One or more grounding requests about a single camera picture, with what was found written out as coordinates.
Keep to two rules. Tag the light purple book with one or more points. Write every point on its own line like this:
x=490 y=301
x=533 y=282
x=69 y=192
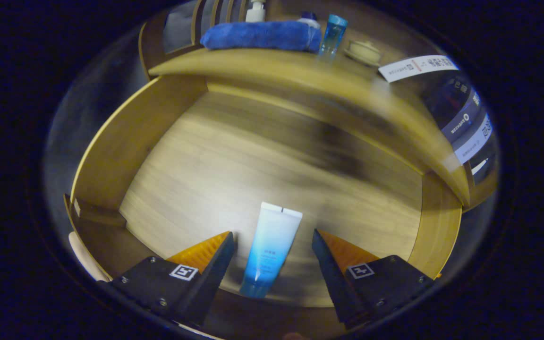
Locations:
x=475 y=141

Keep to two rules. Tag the blue and white tube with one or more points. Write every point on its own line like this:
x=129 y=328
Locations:
x=269 y=245

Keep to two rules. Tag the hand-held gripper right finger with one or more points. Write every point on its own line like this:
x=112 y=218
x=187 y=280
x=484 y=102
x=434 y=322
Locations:
x=333 y=281

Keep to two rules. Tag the wooden drawer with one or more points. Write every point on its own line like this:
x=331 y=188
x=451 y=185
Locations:
x=253 y=156

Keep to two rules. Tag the white bottle with blue cap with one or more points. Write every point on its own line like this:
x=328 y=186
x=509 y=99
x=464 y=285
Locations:
x=309 y=20

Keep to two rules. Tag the white book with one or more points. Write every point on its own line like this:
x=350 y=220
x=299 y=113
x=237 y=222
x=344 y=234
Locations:
x=418 y=67

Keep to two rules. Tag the white pump bottle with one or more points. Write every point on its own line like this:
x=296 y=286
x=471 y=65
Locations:
x=255 y=12

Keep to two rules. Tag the clear blue bottle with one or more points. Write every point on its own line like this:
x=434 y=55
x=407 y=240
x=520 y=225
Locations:
x=332 y=35

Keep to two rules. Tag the beige ceramic lidded cup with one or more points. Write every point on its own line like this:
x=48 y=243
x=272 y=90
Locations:
x=364 y=51

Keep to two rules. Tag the black backdrop cloth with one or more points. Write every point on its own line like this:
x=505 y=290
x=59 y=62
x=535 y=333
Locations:
x=97 y=94

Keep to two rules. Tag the rolled blue towel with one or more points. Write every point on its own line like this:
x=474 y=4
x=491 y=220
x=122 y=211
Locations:
x=262 y=35

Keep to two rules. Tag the wooden countertop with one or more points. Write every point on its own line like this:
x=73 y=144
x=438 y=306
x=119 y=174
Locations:
x=262 y=63

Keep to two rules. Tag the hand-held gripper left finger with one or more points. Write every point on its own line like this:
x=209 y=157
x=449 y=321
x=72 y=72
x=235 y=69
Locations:
x=210 y=283

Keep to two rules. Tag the dark blue book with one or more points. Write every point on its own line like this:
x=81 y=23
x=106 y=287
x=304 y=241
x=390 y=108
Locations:
x=456 y=111

